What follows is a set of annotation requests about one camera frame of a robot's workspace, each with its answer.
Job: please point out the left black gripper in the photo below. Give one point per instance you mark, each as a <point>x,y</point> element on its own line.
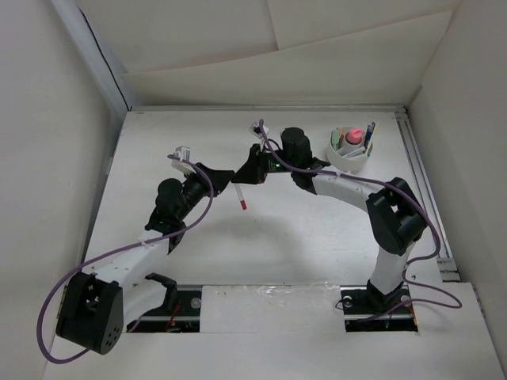
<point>219,179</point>

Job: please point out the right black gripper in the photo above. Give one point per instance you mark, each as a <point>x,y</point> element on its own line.
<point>253,170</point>

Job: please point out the red capped white marker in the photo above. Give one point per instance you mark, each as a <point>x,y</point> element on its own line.
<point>241,197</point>

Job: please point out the green translucent highlighter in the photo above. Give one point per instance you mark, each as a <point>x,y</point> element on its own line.
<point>335,139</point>

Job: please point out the pink capped small bottle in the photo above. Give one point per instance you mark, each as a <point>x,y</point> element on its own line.
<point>354,136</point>

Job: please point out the dark blue pen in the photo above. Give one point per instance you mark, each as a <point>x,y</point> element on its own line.
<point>368,135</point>

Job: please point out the yellow thin pen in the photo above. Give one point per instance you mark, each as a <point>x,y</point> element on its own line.
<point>372,136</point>

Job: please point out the blue capped white marker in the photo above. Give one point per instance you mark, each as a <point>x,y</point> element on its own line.
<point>356,153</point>

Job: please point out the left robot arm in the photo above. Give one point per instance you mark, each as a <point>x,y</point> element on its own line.
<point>100,302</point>

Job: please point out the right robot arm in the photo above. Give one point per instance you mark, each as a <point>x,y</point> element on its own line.
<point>392,208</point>

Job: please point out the white round divided container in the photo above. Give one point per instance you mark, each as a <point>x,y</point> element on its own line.
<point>349,148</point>

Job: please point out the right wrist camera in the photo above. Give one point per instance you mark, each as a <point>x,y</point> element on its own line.
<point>259,130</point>

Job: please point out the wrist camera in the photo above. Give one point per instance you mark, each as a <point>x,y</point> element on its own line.
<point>259,130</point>
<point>180,158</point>

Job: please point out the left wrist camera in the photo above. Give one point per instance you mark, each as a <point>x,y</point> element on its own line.
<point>180,158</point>

